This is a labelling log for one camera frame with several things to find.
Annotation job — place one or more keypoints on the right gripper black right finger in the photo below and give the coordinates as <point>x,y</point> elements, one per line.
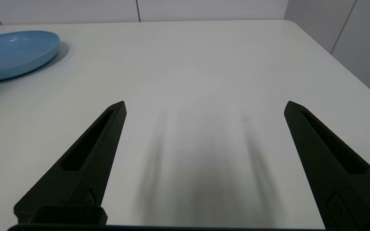
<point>329,173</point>

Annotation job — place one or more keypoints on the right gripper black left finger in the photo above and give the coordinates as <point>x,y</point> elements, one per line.
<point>88,166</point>

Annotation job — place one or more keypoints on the blue round plate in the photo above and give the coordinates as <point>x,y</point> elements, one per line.
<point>14,54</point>

